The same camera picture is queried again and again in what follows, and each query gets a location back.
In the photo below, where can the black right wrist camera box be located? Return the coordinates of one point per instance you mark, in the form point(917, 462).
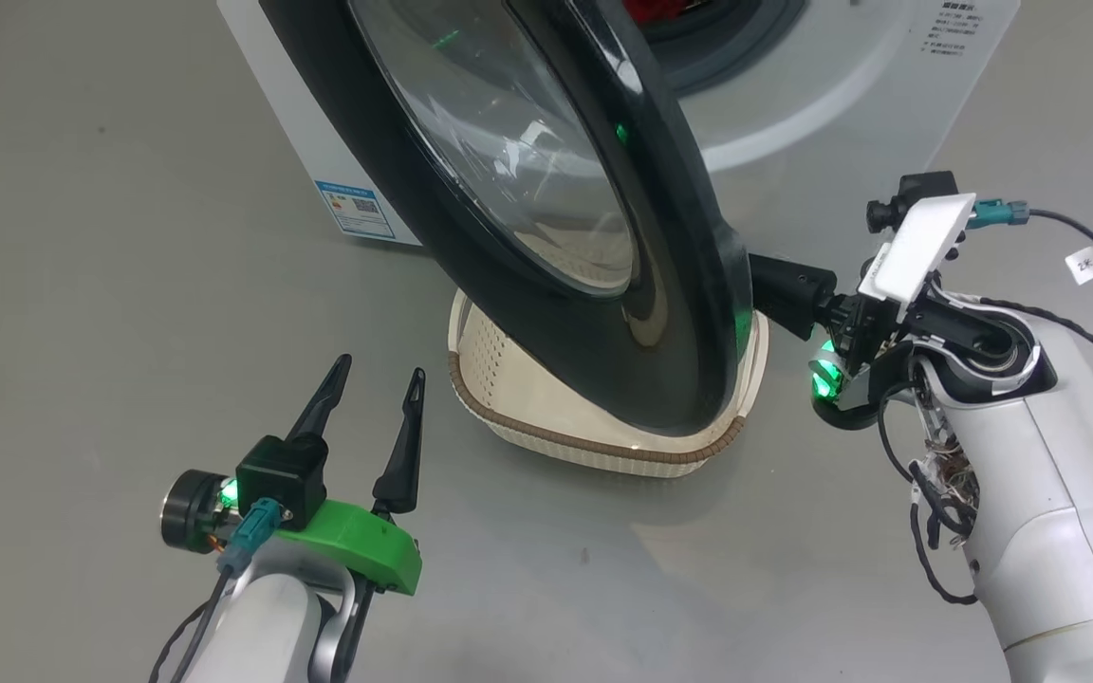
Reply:
point(926, 185)

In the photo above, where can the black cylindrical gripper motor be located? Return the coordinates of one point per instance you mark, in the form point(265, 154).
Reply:
point(841, 417)
point(188, 512)

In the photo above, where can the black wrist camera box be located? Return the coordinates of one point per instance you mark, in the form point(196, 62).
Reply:
point(926, 185)
point(281, 474)

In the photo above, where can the cream perforated laundry basket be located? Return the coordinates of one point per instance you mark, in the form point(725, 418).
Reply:
point(527, 446)

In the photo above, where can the grey rubber door gasket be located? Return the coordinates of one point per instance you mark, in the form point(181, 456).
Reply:
point(746, 43)

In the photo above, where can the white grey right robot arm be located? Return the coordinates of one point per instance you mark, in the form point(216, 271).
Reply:
point(1059, 493)

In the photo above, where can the black cylindrical right gripper motor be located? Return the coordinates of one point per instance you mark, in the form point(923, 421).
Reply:
point(841, 417)

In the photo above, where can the blue energy label sticker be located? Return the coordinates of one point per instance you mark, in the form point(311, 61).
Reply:
point(355, 209)

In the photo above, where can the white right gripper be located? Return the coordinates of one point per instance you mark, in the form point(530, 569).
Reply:
point(917, 247)

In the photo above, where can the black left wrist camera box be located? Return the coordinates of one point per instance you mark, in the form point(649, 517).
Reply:
point(281, 474)

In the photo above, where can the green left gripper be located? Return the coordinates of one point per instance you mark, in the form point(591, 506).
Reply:
point(366, 550)

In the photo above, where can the red white striped garment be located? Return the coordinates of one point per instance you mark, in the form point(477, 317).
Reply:
point(651, 9)

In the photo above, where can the black round glass washer door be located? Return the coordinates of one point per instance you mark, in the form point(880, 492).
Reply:
point(679, 285)

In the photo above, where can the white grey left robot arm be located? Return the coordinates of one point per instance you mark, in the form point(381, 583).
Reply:
point(262, 626)

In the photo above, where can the white front-load washing machine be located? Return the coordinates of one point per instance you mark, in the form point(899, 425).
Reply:
point(841, 95)

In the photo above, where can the black cylindrical left gripper motor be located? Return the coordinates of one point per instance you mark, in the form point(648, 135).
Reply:
point(188, 512)

